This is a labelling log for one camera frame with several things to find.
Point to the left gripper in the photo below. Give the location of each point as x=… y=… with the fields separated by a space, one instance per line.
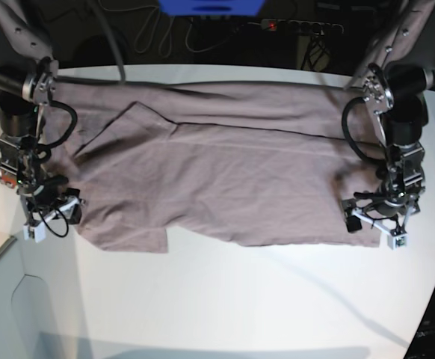
x=378 y=205

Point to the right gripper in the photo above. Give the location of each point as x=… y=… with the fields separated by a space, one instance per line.
x=50 y=191

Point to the mauve t-shirt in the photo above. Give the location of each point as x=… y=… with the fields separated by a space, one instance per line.
x=253 y=164

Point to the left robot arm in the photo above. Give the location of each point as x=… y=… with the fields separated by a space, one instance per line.
x=397 y=70

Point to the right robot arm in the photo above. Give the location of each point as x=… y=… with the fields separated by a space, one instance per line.
x=28 y=75

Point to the black power strip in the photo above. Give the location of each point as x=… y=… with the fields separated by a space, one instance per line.
x=302 y=27

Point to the blue bin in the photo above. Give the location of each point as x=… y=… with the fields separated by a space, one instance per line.
x=211 y=7

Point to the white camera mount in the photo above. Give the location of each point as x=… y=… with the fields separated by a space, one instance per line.
x=38 y=219
x=394 y=227

